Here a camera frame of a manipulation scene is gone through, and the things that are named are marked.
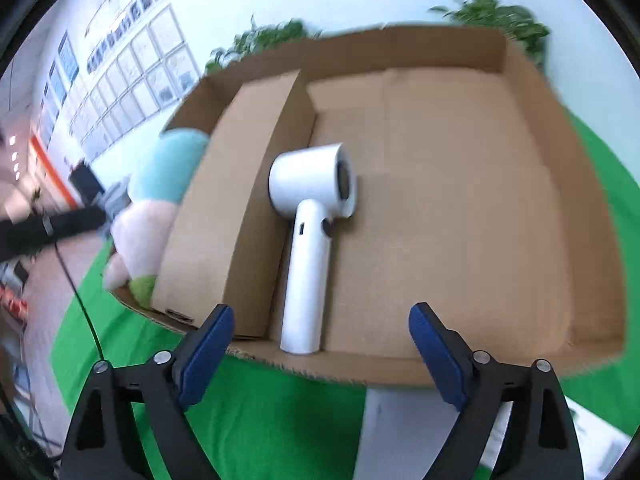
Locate potted plant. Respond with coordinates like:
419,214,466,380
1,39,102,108
205,18,321,75
428,0,551,70

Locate pink plush pig toy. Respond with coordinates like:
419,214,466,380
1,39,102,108
103,128,209,310

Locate right potted plant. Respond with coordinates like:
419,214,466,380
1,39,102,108
428,0,551,70

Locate blue wall poster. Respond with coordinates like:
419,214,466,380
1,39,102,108
58,32,79,84

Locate left potted plant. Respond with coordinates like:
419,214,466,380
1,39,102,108
205,18,321,75

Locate framed certificates on wall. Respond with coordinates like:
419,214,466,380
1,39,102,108
37,3,202,162

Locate black monitor screen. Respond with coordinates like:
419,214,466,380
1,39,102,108
68,159,105,206

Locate white green medicine box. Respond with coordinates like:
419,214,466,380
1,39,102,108
480,398,631,479

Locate white rounded device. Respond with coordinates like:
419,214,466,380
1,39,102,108
354,388,458,479

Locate white hair dryer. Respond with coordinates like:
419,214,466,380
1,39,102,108
268,143,358,356

